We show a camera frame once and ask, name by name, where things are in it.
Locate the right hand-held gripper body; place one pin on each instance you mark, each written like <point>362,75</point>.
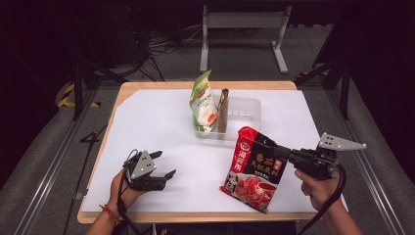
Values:
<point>313,161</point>

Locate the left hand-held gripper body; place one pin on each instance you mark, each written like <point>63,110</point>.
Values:
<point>143,168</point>

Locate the red black sauce packet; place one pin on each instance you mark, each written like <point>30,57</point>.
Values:
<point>253,169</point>

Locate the clear plastic bin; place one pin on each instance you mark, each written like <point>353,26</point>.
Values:
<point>244,112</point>

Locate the green white food packet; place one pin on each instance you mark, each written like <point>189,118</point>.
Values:
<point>203,104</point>

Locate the gold foil packet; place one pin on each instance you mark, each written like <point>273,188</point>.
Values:
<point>223,112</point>

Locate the person's right hand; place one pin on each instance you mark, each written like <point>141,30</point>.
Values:
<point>319,191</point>

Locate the person's left hand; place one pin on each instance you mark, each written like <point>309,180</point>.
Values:
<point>119,192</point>

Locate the white paper sheet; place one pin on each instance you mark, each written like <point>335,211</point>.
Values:
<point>156,124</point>

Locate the black metal stand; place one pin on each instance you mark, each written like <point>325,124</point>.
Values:
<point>344,91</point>
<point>78,88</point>

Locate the yellow black hazard tape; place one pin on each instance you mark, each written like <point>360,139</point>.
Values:
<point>67,94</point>

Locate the white metal stand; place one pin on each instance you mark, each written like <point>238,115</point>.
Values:
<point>243,20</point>

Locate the aluminium floor rail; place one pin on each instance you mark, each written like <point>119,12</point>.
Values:
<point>49,173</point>
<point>368,182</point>

